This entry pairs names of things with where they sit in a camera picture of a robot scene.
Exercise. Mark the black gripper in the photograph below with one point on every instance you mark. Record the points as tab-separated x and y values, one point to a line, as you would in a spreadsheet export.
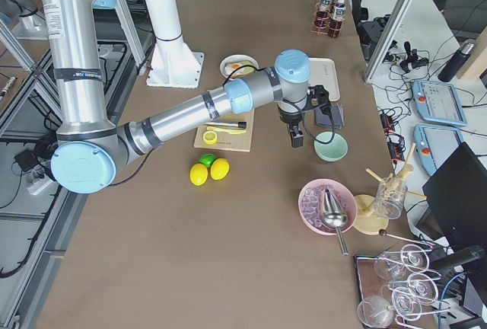
291	118

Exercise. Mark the cream rabbit tray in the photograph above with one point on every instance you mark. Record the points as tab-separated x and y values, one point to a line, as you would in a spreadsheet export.
323	72

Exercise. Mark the wine glass rack tray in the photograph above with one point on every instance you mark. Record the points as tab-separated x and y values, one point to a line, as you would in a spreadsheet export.
397	288

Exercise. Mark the mint green bowl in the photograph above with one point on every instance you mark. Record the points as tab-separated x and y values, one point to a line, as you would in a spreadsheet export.
330	146

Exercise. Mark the grey folded cloth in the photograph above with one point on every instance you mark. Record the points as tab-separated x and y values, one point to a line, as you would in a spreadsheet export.
332	117

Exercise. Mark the wooden cutting board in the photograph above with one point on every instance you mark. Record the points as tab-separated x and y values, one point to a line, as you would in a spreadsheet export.
227	142

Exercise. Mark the steel pepper grinder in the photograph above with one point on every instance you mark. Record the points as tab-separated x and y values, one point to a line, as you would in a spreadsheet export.
231	124

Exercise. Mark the pink bowl with ice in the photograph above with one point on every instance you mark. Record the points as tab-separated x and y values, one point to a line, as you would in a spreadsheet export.
322	195

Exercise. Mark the yellow plastic knife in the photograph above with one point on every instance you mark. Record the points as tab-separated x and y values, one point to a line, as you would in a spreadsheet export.
226	130

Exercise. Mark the bread slice on plate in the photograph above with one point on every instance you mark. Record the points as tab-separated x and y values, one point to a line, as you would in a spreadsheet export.
246	69

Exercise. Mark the yellow lemon upper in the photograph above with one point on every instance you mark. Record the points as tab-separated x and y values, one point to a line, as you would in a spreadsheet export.
219	168

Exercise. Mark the yellow lemon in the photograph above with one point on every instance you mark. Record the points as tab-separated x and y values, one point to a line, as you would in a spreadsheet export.
219	168
198	174

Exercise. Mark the half lemon slice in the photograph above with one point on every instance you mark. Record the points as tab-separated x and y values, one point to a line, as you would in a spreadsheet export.
210	137

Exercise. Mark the steel ice scoop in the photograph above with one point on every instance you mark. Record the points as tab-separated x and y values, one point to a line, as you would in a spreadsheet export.
334	217

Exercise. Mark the green lime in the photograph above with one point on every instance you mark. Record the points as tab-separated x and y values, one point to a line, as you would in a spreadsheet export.
207	159

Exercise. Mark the fried egg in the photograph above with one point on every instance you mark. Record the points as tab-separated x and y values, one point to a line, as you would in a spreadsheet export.
231	66

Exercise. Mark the white round plate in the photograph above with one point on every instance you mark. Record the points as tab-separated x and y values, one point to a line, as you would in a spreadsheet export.
236	58

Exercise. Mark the yellow lemon lower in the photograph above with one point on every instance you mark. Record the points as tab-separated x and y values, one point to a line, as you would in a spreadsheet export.
198	174

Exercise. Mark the wooden mug tree stand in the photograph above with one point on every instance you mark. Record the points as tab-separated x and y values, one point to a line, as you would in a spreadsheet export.
367	221

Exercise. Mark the glass jar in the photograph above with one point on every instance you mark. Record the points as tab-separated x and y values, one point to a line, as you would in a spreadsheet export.
390	197

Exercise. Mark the tea bottle lower right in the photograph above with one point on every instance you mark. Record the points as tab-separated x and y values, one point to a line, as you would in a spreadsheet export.
336	19

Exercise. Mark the teach pendant near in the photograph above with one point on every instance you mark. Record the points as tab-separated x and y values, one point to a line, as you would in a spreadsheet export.
434	144

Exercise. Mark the teach pendant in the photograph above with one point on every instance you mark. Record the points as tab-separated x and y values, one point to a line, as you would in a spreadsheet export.
434	144
437	102

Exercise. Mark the tea bottle upper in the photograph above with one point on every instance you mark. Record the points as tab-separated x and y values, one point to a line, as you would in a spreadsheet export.
325	5

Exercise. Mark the teach pendant far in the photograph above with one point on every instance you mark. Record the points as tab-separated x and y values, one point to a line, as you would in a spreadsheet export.
437	102

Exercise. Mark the black monitor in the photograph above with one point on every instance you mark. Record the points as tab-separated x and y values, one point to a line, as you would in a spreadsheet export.
456	195

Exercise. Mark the black water bottle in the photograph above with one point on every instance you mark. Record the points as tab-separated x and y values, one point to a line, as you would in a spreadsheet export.
457	60

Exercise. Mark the copper wire bottle rack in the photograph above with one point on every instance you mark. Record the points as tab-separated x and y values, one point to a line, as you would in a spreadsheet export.
320	23

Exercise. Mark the aluminium frame post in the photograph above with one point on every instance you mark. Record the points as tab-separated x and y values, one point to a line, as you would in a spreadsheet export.
383	45

